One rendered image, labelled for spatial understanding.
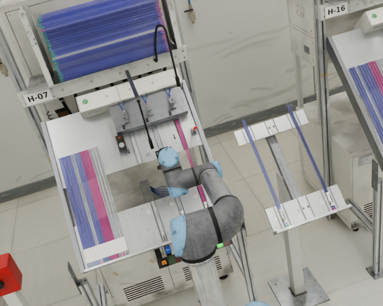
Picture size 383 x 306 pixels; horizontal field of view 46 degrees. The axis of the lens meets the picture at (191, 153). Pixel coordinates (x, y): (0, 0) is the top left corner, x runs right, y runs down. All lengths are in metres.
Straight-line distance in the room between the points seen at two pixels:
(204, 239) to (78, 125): 1.02
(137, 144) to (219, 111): 1.98
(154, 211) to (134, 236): 0.14
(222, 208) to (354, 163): 1.34
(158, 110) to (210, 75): 1.80
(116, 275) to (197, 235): 1.22
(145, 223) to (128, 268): 0.52
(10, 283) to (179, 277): 0.90
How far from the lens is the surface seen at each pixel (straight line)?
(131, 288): 2.58
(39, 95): 2.10
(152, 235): 1.99
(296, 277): 2.51
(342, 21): 2.58
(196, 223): 1.33
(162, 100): 2.07
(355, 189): 2.68
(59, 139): 2.14
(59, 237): 3.47
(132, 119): 2.05
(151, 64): 2.08
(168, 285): 2.61
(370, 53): 2.44
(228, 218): 1.34
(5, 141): 3.88
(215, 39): 3.73
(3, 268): 2.16
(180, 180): 1.69
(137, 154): 2.06
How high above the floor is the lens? 2.05
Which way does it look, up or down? 32 degrees down
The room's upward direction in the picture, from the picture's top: 14 degrees counter-clockwise
